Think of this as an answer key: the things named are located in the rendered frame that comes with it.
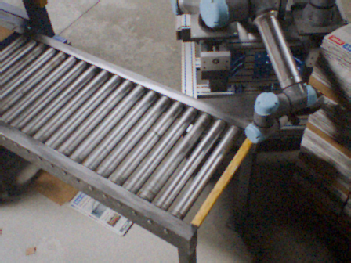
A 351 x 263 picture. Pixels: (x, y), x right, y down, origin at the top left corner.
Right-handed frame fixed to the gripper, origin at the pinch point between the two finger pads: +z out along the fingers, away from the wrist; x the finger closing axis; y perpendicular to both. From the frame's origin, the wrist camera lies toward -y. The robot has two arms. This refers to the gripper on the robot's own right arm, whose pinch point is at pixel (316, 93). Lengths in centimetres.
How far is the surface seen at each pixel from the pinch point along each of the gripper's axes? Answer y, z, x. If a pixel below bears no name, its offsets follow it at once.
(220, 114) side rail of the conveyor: -5.1, -32.4, 19.2
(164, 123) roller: -5, -52, 30
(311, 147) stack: -33.6, 2.6, -3.9
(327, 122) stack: -14.0, 3.2, -6.7
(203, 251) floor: -85, -53, 6
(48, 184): -85, -96, 94
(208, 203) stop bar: -3, -63, -9
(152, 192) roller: -5, -74, 8
